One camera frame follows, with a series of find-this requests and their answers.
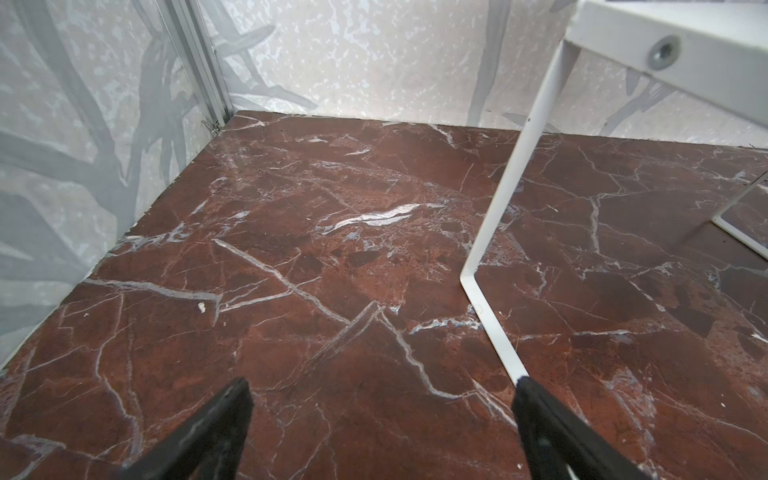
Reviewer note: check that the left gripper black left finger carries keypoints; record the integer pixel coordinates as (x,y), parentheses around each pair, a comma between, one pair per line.
(208,445)

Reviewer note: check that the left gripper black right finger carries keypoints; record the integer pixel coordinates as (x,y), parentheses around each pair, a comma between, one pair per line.
(558,444)

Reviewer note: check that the white two-tier metal shelf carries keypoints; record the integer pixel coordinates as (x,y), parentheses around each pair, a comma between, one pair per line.
(686,71)

